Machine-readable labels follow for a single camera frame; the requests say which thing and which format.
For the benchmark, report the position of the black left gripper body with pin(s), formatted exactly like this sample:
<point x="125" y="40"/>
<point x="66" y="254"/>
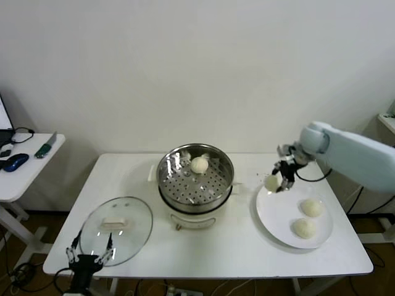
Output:
<point x="81" y="268"/>

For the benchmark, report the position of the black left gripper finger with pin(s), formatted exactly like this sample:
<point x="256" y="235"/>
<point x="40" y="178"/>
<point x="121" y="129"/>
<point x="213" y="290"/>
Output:
<point x="108" y="251"/>
<point x="71" y="251"/>

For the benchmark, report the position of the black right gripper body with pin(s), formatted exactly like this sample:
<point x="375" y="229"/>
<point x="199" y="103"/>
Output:
<point x="288" y="171"/>

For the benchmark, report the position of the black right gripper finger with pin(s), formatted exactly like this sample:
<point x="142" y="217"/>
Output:
<point x="286" y="185"/>
<point x="275" y="170"/>

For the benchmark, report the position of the white steamed baozi bun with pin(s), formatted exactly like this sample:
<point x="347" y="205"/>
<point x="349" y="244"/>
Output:
<point x="199" y="165"/>
<point x="271" y="184"/>
<point x="304" y="228"/>
<point x="312" y="207"/>

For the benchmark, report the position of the glass pot lid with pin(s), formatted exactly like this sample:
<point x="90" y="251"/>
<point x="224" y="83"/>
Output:
<point x="132" y="222"/>

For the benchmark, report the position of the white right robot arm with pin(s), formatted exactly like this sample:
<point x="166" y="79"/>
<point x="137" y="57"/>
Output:
<point x="355" y="154"/>

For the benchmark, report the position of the stainless steel steamer basket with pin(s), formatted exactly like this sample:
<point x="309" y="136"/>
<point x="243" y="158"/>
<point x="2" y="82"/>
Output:
<point x="185" y="188"/>

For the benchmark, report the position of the white round plate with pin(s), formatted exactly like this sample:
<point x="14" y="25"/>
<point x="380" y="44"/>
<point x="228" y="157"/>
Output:
<point x="277" y="216"/>

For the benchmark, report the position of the white table leg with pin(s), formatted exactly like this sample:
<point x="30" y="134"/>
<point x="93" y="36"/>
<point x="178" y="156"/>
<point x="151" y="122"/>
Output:
<point x="296" y="286"/>
<point x="113" y="286"/>

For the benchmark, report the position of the white floor power strip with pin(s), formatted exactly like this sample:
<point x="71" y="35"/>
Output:
<point x="182" y="292"/>

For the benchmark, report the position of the white side table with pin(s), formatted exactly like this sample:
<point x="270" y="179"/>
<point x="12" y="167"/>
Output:
<point x="27" y="175"/>

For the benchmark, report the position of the white electric cooker base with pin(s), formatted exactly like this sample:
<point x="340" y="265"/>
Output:
<point x="191" y="220"/>

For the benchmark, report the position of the blue computer mouse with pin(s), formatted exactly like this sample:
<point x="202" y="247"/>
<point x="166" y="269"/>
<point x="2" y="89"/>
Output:
<point x="17" y="161"/>

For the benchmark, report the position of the white shelf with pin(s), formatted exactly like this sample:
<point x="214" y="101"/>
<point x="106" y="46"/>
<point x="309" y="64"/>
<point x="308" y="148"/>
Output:
<point x="387" y="124"/>

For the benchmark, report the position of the small pale green object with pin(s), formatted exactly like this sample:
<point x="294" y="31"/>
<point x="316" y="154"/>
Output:
<point x="389" y="115"/>

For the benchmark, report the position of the small black adapter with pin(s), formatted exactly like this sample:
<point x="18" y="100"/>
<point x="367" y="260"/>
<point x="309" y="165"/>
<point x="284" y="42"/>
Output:
<point x="6" y="153"/>

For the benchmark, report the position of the black laptop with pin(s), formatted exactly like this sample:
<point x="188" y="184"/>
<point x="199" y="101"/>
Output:
<point x="4" y="114"/>

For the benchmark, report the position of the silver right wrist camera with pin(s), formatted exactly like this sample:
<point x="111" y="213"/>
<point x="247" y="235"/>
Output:
<point x="285" y="151"/>

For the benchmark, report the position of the white desk base frame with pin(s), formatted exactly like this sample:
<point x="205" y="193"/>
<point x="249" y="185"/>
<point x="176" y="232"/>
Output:
<point x="382" y="229"/>

